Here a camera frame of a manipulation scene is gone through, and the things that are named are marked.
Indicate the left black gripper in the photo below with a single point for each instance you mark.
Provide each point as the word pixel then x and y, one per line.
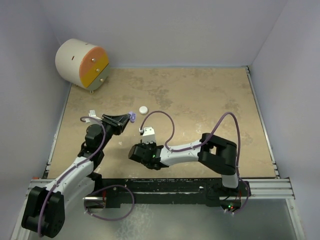
pixel 118 122

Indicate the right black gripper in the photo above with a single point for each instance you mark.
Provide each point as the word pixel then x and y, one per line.
pixel 144 145

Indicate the purple earbud charging case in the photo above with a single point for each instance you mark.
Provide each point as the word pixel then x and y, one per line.
pixel 132 117

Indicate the white earbud charging case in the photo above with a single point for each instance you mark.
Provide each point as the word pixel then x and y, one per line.
pixel 143 110

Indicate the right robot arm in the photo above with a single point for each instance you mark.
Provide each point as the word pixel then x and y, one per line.
pixel 214 152

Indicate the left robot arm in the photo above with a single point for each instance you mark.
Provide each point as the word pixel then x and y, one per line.
pixel 46 207

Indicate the round drawer cabinet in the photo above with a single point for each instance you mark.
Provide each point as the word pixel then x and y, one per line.
pixel 83 64

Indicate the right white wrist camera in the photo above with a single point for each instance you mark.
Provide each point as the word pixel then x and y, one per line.
pixel 148 135

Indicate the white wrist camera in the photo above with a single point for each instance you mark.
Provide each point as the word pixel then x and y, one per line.
pixel 92 117
pixel 148 135

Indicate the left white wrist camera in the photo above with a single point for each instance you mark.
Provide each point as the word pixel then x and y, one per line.
pixel 92 117

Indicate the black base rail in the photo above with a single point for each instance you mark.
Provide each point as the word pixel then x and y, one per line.
pixel 169 191

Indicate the aluminium frame rail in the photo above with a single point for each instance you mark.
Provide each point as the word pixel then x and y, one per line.
pixel 261 188

